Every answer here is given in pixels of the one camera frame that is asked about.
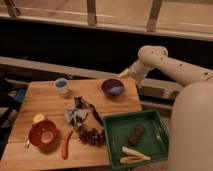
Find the yellow toy fruit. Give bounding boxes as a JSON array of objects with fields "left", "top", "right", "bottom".
[{"left": 33, "top": 113, "right": 46, "bottom": 124}]

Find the dark grape bunch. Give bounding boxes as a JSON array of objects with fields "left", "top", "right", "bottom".
[{"left": 79, "top": 128, "right": 105, "bottom": 146}]

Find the wooden cutting board table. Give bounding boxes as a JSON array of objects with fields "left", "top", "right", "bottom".
[{"left": 0, "top": 79, "right": 141, "bottom": 171}]

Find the purple bowl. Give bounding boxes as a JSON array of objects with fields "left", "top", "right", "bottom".
[{"left": 101, "top": 79, "right": 125, "bottom": 97}]

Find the blue grey crumpled toy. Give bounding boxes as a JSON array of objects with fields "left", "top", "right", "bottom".
[{"left": 65, "top": 108, "right": 87, "bottom": 128}]

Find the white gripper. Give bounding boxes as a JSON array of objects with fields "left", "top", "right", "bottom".
[{"left": 118, "top": 61, "right": 148, "bottom": 88}]

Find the green plastic tray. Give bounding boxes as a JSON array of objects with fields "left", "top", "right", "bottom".
[{"left": 103, "top": 110, "right": 169, "bottom": 170}]

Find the black handled tool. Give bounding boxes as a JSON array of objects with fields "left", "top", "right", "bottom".
[{"left": 74, "top": 97, "right": 103, "bottom": 125}]

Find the red bowl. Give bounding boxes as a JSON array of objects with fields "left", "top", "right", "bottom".
[{"left": 28, "top": 120, "right": 58, "bottom": 148}]

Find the white cup blue inside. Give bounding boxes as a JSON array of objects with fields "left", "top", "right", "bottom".
[{"left": 54, "top": 78, "right": 68, "bottom": 95}]

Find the red sausage toy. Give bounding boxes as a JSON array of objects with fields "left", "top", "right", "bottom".
[{"left": 61, "top": 129, "right": 73, "bottom": 159}]

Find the dark brown eraser block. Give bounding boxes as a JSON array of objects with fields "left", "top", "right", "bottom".
[{"left": 128, "top": 123, "right": 145, "bottom": 145}]

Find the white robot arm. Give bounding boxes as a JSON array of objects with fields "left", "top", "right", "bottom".
[{"left": 119, "top": 45, "right": 213, "bottom": 171}]

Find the metal spoon handle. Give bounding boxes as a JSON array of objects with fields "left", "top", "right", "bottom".
[{"left": 25, "top": 139, "right": 30, "bottom": 148}]

